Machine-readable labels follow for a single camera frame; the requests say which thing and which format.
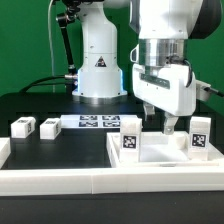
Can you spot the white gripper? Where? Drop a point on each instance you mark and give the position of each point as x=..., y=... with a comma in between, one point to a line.
x=168, y=91

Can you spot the white square table top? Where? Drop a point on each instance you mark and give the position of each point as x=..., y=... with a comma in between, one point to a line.
x=159, y=150

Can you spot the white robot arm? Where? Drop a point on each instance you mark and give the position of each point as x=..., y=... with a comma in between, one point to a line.
x=157, y=32

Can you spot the white U-shaped obstacle fence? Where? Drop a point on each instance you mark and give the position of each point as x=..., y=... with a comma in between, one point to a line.
x=194, y=177

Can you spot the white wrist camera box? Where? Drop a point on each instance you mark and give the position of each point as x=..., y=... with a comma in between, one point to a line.
x=202, y=90

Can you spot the white marker base plate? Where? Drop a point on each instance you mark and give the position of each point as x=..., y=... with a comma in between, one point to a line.
x=92, y=121

